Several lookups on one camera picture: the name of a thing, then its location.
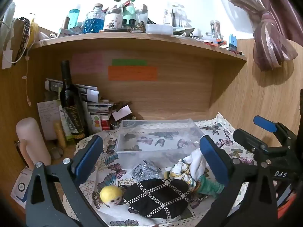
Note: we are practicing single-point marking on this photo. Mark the blue bead glass bottle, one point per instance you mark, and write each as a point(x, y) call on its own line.
point(94, 21)

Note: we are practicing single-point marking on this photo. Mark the clear plastic container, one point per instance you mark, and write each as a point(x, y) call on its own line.
point(132, 155)

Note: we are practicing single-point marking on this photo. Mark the stack of small booklets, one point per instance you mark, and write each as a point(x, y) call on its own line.
point(98, 107)

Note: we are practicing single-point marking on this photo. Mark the small red box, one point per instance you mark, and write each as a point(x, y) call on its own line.
point(105, 124)

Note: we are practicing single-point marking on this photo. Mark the light blue liquid bottle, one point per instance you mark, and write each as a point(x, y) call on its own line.
point(73, 19)

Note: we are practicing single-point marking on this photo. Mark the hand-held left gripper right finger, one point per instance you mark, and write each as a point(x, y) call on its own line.
point(213, 160)

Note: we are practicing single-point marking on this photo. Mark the yellow tube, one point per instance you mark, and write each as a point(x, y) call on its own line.
point(60, 134)

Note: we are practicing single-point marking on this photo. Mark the mauve striped curtain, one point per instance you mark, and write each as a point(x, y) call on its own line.
point(269, 42)

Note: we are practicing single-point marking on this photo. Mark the silver foil bag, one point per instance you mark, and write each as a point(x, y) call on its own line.
point(145, 170)

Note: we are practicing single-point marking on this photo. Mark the white cloth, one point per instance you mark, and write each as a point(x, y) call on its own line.
point(196, 163)

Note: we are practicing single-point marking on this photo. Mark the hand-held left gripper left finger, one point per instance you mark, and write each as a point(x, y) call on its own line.
point(88, 153)

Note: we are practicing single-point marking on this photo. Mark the rolled printed magazine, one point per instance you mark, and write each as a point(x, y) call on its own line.
point(88, 92)

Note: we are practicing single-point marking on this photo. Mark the pale pink cylinder bottle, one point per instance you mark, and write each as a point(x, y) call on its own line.
point(30, 141)

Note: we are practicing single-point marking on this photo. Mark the small blue box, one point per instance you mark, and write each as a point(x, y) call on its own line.
point(233, 42)

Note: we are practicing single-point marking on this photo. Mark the teal knitted soft item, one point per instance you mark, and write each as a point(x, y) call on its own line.
point(208, 186)

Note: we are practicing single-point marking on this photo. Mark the mint green bottle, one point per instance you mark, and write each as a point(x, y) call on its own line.
point(129, 14)

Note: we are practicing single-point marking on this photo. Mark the pink sticky note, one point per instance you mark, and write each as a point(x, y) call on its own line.
point(87, 63)

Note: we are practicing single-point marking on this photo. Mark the clear glass jar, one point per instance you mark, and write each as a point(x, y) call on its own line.
point(142, 15)

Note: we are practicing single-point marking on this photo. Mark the orange sticky note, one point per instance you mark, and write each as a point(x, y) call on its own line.
point(132, 73)

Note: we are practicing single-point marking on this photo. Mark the butterfly printed cloth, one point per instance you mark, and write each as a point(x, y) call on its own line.
point(106, 170)

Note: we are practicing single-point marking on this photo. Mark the yellow felt doll head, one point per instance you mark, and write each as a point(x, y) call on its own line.
point(110, 194)

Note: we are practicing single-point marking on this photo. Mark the white illustrated corked bottle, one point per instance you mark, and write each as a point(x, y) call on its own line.
point(113, 19)

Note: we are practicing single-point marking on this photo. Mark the dark wine bottle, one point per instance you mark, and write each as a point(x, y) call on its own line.
point(72, 113)

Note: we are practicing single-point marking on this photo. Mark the green sticky note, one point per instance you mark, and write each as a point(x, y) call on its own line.
point(129, 62)

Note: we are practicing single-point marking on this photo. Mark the green white packet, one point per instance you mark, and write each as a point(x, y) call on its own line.
point(68, 137)

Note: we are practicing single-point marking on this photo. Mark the white card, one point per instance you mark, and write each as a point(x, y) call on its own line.
point(122, 113)

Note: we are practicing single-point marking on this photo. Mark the handwritten white paper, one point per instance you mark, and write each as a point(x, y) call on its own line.
point(48, 118)

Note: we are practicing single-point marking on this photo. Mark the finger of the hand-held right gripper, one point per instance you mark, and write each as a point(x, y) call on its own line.
point(265, 124)
point(248, 138)

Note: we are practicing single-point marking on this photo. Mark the yellow white patterned soft toy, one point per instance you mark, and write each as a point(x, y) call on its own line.
point(181, 172)

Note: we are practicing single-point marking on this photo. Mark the white coloured dots packet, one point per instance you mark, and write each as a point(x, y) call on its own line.
point(95, 123)

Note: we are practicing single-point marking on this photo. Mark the wooden shelf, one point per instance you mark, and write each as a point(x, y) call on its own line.
point(142, 40)

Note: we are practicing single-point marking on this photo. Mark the white box with blue circle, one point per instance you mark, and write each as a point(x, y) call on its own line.
point(21, 186)

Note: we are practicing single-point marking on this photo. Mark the white plastic box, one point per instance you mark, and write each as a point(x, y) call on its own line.
point(158, 29)

